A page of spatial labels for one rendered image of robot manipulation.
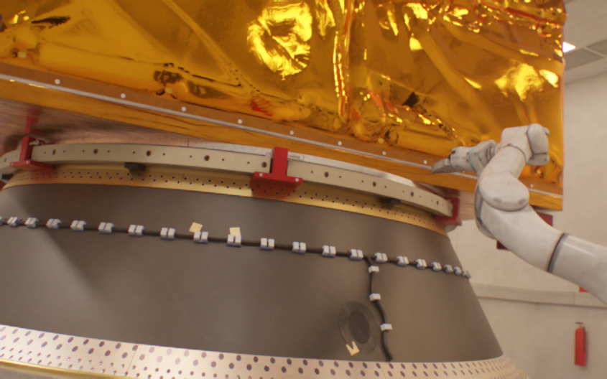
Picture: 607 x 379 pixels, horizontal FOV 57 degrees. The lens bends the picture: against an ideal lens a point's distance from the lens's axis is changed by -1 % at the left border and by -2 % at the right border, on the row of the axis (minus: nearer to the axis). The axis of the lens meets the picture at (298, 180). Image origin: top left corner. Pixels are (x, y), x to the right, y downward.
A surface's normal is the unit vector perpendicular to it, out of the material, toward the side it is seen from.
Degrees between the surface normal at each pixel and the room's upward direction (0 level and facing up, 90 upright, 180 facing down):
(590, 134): 90
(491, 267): 90
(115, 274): 62
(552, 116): 90
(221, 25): 88
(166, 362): 43
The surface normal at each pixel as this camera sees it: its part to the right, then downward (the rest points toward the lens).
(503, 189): -0.12, -0.78
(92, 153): -0.33, -0.21
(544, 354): -0.89, -0.17
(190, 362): 0.12, -0.83
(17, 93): 0.43, -0.13
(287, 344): 0.28, -0.59
